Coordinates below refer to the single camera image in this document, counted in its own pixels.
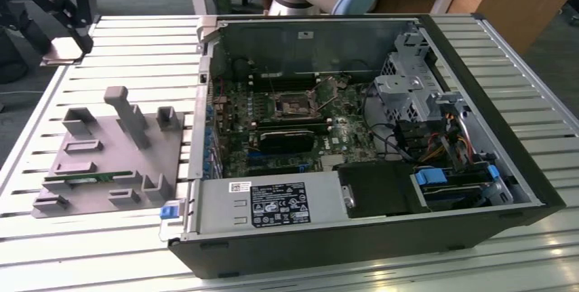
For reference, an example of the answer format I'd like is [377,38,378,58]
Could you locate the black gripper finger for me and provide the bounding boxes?
[18,0,52,56]
[47,0,99,56]

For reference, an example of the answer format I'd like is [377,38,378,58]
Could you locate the silver CPU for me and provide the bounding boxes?
[39,37,87,66]

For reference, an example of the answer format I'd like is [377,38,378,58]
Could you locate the thin metal locking lever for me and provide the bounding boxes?
[266,67,278,97]

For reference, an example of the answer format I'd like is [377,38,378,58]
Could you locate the CPU socket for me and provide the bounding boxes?
[269,90,319,119]

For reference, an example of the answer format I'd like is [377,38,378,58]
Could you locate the grey parts rack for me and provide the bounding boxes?
[30,85,187,220]

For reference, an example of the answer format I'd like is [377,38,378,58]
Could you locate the green RAM stick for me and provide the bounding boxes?
[44,169,139,184]

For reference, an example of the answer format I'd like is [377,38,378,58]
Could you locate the black graphics card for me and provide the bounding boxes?
[255,128,317,154]

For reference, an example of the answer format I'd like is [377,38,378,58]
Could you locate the blue case latch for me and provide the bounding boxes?
[160,200,190,220]

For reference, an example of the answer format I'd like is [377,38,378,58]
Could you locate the grey power supply unit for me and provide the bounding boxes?
[190,172,353,241]

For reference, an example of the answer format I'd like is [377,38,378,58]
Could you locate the green motherboard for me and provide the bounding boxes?
[207,74,379,180]

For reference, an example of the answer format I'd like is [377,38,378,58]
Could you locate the silver chipset heatsink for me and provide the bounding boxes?
[319,155,346,171]

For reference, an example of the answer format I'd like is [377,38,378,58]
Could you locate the metal drive cage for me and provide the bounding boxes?
[373,33,474,127]

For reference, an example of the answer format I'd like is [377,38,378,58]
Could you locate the black plastic shroud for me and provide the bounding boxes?
[337,161,431,219]

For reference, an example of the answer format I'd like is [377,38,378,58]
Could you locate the black open PC case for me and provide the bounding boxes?
[166,13,567,280]

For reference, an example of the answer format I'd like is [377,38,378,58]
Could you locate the hard disk in blue carrier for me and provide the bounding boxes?
[410,163,503,211]

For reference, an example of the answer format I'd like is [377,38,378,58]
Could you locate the wooden cabinet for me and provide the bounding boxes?
[470,0,579,56]

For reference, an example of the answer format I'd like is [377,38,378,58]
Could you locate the yellow orange wire bundle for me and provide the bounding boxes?
[418,112,477,171]

